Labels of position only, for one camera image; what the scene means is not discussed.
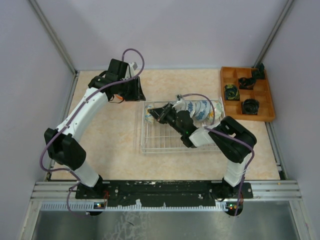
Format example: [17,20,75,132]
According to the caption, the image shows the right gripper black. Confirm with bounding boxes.
[148,103,185,136]

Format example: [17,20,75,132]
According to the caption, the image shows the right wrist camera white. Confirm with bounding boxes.
[174,94,187,110]

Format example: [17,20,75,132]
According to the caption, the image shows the wooden compartment tray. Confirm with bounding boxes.
[219,66,276,122]

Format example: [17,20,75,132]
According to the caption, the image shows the black object tray corner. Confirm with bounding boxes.
[251,63,266,80]

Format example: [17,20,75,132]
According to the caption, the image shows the black object tray centre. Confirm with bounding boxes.
[238,77,257,90]

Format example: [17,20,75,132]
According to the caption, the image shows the black yellow object in tray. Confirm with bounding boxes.
[224,84,240,101]

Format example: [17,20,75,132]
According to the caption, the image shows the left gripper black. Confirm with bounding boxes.
[118,76,147,102]

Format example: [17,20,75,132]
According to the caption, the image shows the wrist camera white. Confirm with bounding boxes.
[126,62,138,78]
[174,94,187,110]

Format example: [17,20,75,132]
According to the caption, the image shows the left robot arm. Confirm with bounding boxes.
[44,59,146,199]

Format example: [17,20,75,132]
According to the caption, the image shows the white cable duct strip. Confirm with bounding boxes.
[41,201,241,211]

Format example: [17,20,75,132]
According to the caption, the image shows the white wire dish rack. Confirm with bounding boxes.
[139,96,229,156]

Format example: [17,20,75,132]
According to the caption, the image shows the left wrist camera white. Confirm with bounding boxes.
[126,62,138,78]

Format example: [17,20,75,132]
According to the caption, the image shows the black round object in tray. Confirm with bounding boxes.
[241,98,260,115]

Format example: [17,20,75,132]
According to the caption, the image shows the yellow floral bowl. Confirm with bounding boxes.
[207,100,223,124]

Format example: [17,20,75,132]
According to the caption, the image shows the blue white patterned bowl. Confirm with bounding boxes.
[193,100,212,122]

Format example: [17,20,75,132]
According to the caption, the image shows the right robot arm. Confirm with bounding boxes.
[147,103,257,198]

